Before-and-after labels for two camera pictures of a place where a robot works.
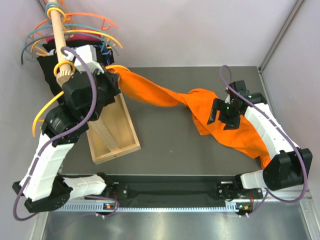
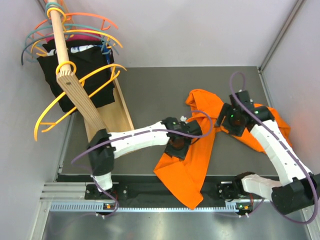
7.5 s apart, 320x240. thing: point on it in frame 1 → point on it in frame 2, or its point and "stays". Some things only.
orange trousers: [250, 135] → [190, 173]
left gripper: [112, 78] → [180, 154]
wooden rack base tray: [116, 117] stays
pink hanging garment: [78, 36] stays
